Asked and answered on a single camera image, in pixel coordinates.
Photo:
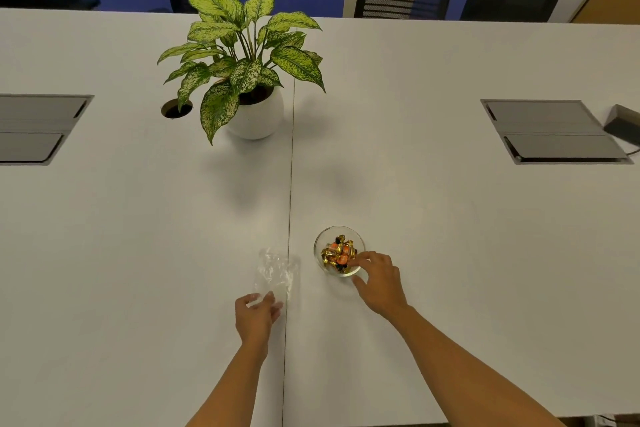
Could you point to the person's right hand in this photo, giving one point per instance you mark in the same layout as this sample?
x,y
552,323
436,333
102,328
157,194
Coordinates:
x,y
384,289

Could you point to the person's left hand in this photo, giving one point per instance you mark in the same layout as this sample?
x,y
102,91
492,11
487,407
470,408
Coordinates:
x,y
255,322

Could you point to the person's left thumb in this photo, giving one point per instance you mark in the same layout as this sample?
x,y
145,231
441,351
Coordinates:
x,y
277,312

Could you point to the person's right thumb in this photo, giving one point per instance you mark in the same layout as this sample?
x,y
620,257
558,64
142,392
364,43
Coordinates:
x,y
360,283

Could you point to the clear plastic bag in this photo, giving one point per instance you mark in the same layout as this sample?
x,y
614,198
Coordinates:
x,y
276,272

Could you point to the person's right forearm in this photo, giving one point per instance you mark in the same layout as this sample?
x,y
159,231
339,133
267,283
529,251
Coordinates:
x,y
465,381

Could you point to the person's left forearm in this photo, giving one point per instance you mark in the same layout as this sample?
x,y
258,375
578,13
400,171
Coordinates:
x,y
231,386

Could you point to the pile of wrapped candies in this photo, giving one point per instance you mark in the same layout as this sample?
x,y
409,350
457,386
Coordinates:
x,y
337,254

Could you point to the small glass bowl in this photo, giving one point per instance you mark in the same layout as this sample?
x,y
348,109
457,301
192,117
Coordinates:
x,y
325,266

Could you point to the round white plant pot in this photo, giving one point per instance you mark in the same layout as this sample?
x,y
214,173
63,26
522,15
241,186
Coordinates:
x,y
260,117

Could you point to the green leafy plant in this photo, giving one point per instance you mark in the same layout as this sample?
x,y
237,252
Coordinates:
x,y
240,49

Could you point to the black power adapter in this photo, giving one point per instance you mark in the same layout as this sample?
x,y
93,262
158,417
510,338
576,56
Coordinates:
x,y
624,124

